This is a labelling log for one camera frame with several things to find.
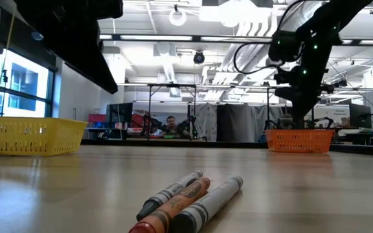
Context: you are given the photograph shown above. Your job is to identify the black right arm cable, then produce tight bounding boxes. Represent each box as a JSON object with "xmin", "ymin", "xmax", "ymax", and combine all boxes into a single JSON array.
[{"xmin": 233, "ymin": 0, "xmax": 304, "ymax": 75}]

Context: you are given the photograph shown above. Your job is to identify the black monitor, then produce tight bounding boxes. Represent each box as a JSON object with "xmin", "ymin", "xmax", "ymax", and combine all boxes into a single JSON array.
[
  {"xmin": 107, "ymin": 102, "xmax": 134, "ymax": 131},
  {"xmin": 348, "ymin": 102, "xmax": 373, "ymax": 129}
]

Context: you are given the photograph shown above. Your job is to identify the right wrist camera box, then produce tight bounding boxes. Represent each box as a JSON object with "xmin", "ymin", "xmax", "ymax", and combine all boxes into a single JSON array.
[{"xmin": 268, "ymin": 29, "xmax": 300, "ymax": 63}]

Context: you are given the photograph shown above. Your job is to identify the silver ventilation duct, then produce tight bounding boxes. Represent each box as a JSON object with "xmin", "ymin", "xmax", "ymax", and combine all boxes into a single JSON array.
[{"xmin": 278, "ymin": 0, "xmax": 332, "ymax": 33}]

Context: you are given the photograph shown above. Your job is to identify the large window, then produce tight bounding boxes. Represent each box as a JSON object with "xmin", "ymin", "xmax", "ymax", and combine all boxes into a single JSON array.
[{"xmin": 0, "ymin": 48, "xmax": 57, "ymax": 118}]

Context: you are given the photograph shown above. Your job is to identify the round black ceiling camera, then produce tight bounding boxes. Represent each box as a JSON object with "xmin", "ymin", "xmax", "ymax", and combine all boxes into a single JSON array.
[{"xmin": 192, "ymin": 50, "xmax": 206, "ymax": 65}]

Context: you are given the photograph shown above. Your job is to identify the orange plastic basket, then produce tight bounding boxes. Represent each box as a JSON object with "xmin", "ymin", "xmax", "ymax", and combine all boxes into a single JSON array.
[{"xmin": 265, "ymin": 128, "xmax": 335, "ymax": 154}]

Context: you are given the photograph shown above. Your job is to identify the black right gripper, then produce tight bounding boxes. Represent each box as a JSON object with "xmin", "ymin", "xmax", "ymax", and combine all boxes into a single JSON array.
[{"xmin": 274, "ymin": 61, "xmax": 335, "ymax": 129}]

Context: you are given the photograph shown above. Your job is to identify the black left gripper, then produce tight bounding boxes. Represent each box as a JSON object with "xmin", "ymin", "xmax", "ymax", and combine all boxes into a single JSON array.
[{"xmin": 13, "ymin": 0, "xmax": 124, "ymax": 94}]

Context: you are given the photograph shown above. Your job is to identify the dark grey curtain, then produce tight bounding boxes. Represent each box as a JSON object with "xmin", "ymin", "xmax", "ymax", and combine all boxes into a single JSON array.
[{"xmin": 216, "ymin": 103, "xmax": 255, "ymax": 142}]

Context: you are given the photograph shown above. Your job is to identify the red storage bin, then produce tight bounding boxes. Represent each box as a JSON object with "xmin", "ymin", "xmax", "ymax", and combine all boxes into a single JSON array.
[{"xmin": 87, "ymin": 113, "xmax": 107, "ymax": 124}]

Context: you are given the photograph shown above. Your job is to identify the white sign board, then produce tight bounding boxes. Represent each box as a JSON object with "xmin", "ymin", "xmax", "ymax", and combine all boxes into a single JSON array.
[{"xmin": 315, "ymin": 105, "xmax": 351, "ymax": 126}]

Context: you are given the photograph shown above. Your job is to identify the white ceiling pipes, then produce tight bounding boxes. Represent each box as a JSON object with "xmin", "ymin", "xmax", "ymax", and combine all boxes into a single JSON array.
[{"xmin": 220, "ymin": 14, "xmax": 278, "ymax": 74}]

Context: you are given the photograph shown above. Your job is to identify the orange crayon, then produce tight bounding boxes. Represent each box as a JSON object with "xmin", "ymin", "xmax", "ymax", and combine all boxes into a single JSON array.
[{"xmin": 128, "ymin": 176, "xmax": 211, "ymax": 233}]

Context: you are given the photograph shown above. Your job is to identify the white patterned curtain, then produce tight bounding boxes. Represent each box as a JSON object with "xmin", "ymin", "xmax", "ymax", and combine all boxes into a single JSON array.
[{"xmin": 195, "ymin": 102, "xmax": 218, "ymax": 142}]

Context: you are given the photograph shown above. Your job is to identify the black ceiling fixture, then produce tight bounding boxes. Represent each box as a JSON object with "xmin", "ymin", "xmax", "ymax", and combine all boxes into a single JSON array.
[{"xmin": 333, "ymin": 78, "xmax": 349, "ymax": 89}]

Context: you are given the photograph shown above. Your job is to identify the white hanging ring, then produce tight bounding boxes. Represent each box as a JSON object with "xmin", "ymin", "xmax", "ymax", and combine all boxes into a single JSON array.
[{"xmin": 168, "ymin": 8, "xmax": 188, "ymax": 27}]

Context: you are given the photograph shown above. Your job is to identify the light grey curtain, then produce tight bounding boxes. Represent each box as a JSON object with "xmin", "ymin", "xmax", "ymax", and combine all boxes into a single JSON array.
[{"xmin": 253, "ymin": 105, "xmax": 286, "ymax": 134}]

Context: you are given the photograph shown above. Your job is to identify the long ceiling light bar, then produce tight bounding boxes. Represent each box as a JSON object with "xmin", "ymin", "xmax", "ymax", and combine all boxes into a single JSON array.
[{"xmin": 98, "ymin": 33, "xmax": 373, "ymax": 47}]

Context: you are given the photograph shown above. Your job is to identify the black aluminium table frame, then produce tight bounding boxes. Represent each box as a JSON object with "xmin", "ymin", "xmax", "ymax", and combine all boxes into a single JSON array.
[{"xmin": 80, "ymin": 138, "xmax": 373, "ymax": 159}]

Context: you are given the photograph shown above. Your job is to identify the yellow plastic basket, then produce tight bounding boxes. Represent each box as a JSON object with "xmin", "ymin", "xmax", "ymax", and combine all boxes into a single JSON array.
[{"xmin": 0, "ymin": 115, "xmax": 89, "ymax": 157}]

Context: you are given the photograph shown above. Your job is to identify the grey crayon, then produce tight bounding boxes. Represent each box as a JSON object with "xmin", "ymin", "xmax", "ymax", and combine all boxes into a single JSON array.
[
  {"xmin": 169, "ymin": 175, "xmax": 244, "ymax": 233},
  {"xmin": 135, "ymin": 170, "xmax": 204, "ymax": 222}
]

